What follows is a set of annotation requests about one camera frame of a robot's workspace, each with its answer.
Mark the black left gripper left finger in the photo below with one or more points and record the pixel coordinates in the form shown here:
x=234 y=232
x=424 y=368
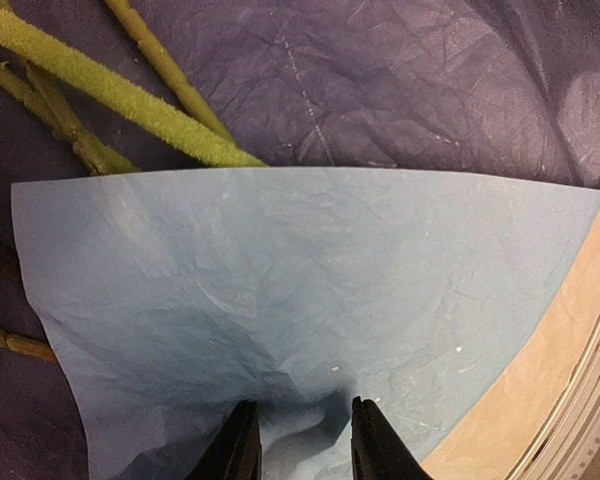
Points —
x=235 y=453

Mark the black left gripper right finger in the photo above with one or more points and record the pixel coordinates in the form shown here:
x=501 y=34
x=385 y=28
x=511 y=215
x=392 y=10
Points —
x=378 y=453

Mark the blue wrapping paper sheet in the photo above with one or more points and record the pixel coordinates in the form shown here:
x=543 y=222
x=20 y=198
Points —
x=432 y=169

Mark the yellow fake flower stem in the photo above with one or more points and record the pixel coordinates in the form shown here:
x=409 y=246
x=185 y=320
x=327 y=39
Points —
x=120 y=95

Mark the blue fake flower bunch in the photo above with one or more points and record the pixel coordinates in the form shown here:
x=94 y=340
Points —
x=17 y=333

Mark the pale pink fake flower stem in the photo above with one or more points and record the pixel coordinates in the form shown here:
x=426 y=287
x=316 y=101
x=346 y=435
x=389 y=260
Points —
x=166 y=67

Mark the aluminium front frame rail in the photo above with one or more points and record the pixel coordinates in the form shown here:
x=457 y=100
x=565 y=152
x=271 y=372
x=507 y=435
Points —
x=570 y=437

